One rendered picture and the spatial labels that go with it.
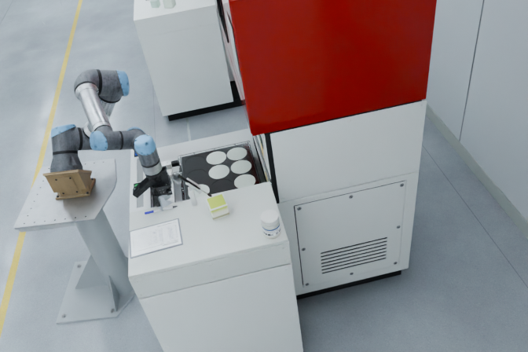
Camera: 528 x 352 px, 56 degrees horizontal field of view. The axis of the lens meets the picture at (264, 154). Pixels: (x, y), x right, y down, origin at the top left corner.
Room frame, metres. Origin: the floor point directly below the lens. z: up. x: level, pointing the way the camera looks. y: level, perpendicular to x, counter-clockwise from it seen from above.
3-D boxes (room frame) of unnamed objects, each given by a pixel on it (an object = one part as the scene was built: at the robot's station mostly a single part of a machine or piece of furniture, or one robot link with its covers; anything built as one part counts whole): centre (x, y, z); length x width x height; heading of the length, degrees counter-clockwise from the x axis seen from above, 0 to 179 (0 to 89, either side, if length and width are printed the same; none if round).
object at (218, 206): (1.45, 0.22, 1.00); 0.07 x 0.07 x 0.07; 15
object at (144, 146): (1.53, 0.45, 1.28); 0.09 x 0.08 x 0.11; 27
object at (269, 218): (1.30, 0.02, 1.01); 0.07 x 0.07 x 0.10
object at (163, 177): (1.52, 0.44, 1.12); 0.09 x 0.08 x 0.12; 96
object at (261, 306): (1.70, 0.32, 0.41); 0.97 x 0.64 x 0.82; 6
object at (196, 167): (1.79, 0.22, 0.90); 0.34 x 0.34 x 0.01; 6
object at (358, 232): (2.03, -0.32, 0.41); 0.82 x 0.71 x 0.82; 6
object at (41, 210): (1.91, 0.99, 0.75); 0.45 x 0.44 x 0.13; 87
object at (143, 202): (1.81, 0.59, 0.89); 0.55 x 0.09 x 0.14; 6
